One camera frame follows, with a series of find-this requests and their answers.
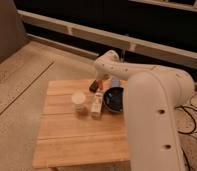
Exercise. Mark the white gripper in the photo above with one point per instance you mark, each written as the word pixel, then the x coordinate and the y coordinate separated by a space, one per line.
pixel 104 77

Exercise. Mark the orange pepper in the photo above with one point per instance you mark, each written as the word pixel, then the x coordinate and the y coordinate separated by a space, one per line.
pixel 100 85

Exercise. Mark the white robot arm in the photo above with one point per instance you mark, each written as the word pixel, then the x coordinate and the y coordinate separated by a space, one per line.
pixel 151 94

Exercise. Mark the dark ceramic bowl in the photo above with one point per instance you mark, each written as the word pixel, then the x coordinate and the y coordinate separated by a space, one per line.
pixel 113 99

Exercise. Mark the black rectangular object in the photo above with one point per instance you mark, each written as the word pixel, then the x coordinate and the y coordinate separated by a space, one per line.
pixel 93 87

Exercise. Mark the white lidded jar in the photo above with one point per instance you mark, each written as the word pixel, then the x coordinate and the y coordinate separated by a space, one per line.
pixel 78 99

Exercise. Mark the small white bottle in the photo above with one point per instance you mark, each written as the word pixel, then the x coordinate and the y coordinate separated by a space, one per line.
pixel 96 106

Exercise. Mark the wooden cutting board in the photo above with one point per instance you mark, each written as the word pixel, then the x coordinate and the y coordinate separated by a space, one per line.
pixel 66 139

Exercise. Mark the grey cabinet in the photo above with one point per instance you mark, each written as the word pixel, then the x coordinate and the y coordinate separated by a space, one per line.
pixel 12 32

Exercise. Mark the white wooden rail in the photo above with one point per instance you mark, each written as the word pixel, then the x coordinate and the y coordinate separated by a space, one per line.
pixel 146 48

